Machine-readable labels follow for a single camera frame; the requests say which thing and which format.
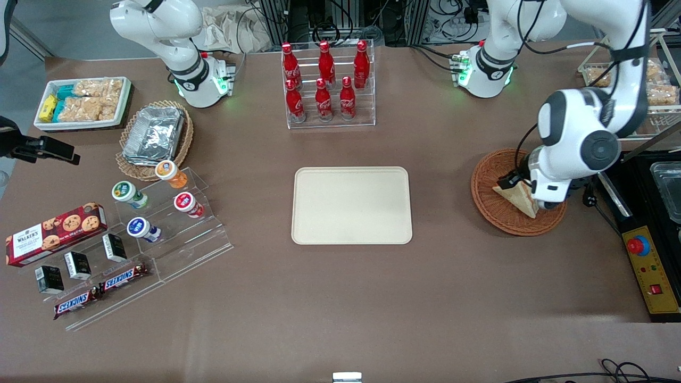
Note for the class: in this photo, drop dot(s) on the red cola bottle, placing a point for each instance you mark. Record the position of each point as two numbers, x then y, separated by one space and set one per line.
347 101
290 64
362 66
323 103
295 103
326 64

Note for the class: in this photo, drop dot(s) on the blue snack packet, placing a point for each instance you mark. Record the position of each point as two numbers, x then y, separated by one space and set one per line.
58 110
65 92

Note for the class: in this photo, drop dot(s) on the blue lid yogurt cup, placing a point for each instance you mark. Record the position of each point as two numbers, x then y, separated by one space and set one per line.
141 229

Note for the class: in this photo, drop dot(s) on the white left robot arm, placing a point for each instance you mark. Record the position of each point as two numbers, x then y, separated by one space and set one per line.
580 133

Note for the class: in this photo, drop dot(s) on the green lid yogurt cup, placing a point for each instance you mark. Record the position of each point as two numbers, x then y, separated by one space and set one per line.
127 192

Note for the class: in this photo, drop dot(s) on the red lid yogurt cup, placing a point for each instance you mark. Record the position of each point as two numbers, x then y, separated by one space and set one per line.
186 204

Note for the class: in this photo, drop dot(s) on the rice cracker packet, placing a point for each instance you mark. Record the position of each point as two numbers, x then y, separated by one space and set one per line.
80 109
98 88
600 77
662 88

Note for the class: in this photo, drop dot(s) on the grey metal frame bar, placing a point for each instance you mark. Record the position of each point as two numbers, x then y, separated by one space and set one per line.
29 37

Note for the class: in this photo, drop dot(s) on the light oval wicker basket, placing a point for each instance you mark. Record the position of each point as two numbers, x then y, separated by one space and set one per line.
186 138

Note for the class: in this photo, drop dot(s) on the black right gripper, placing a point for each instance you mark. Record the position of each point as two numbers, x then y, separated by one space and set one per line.
22 147

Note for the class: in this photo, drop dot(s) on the beige rectangular serving tray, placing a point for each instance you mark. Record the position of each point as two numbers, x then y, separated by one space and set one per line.
351 205

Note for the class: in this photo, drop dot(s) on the clear acrylic bottle rack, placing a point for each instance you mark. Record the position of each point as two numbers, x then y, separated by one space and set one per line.
367 109

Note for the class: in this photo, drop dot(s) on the orange lid yogurt cup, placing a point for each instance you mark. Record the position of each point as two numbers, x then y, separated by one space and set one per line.
169 173

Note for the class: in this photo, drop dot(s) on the round brown wicker basket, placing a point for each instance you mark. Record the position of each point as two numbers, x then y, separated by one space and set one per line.
492 207

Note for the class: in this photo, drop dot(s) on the black sealing machine yellow panel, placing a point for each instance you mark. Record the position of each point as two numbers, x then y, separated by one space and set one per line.
652 266

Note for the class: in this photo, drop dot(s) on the white rectangular snack box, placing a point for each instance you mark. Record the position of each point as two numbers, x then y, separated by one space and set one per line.
125 101

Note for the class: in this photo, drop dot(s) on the clear plastic container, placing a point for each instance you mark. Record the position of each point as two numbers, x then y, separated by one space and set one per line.
670 191

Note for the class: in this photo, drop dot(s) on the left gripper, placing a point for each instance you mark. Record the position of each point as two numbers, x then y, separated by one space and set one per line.
522 171

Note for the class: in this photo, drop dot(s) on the aluminium foil container stack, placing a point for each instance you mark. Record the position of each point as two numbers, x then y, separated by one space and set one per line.
154 135

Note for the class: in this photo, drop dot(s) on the yellow snack packet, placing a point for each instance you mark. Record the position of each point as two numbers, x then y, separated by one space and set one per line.
48 107

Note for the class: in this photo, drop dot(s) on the triangular sandwich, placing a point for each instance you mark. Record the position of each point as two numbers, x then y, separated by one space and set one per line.
518 201

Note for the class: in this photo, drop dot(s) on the crumpled beige cloth bag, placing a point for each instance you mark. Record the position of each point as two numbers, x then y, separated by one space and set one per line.
234 29

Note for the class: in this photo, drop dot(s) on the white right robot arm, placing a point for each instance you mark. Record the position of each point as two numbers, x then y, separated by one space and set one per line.
159 26

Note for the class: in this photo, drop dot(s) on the clear acrylic stepped stand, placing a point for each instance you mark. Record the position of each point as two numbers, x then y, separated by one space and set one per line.
197 239
122 298

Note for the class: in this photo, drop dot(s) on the small black box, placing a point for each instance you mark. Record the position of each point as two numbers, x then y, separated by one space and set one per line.
114 247
49 280
78 265

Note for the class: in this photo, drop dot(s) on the Snickers chocolate bar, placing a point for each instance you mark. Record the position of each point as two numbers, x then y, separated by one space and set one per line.
77 303
122 277

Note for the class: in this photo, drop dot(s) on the red Walkers cookie box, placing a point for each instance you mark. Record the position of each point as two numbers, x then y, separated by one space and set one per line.
53 234

